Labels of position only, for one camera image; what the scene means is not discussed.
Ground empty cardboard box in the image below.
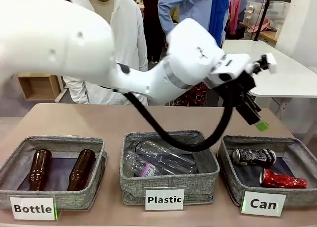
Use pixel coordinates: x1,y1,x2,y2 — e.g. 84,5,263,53
17,72,61,101

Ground white background table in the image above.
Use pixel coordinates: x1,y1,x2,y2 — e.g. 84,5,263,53
221,40,317,106

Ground white Bottle label sign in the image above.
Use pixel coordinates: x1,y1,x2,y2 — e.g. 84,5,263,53
9,196,56,222

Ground grey fabric basket Can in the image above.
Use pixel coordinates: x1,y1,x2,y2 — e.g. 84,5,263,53
217,134,317,208

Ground person in blue shirt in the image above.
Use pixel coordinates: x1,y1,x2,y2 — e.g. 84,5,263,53
158,0,230,107

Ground large clear plastic bottle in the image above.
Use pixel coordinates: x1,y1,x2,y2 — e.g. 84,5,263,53
133,140,197,174

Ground white Plastic label sign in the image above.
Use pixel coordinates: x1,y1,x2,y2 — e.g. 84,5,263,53
145,188,185,211

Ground grey fabric basket Bottle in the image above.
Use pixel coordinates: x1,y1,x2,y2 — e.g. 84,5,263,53
0,135,108,212

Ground grey fabric basket Plastic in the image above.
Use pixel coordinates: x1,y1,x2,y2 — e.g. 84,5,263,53
119,130,220,206

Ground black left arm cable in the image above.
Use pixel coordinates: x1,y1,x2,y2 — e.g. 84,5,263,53
123,87,235,153

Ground person in dark clothes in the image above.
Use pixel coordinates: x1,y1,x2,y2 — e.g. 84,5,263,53
141,0,166,64

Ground crushed red soda can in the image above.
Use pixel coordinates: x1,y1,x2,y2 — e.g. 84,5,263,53
259,169,309,189

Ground clear plastic storage bins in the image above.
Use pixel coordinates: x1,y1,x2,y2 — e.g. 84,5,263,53
243,0,291,27

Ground brown glass beer bottle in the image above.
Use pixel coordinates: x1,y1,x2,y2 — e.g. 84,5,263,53
29,149,53,191
67,149,97,192

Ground person in pink top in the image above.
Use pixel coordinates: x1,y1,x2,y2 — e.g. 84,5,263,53
228,0,245,36

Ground wooden background desk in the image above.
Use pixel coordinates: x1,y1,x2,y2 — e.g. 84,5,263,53
239,22,278,44

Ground black stand pole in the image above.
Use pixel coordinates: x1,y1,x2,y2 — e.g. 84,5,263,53
254,0,278,42

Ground crushed black Pepsi can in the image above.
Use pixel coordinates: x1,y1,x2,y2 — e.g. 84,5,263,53
231,147,277,167

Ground white Can label sign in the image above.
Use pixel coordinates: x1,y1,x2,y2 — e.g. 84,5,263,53
240,191,289,217

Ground small pink-label plastic bottle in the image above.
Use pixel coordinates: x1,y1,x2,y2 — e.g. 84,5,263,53
123,150,159,178

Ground person in white coat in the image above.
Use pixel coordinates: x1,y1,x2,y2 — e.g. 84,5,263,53
62,0,149,106

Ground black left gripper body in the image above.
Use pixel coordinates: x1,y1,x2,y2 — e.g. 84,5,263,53
231,70,256,109

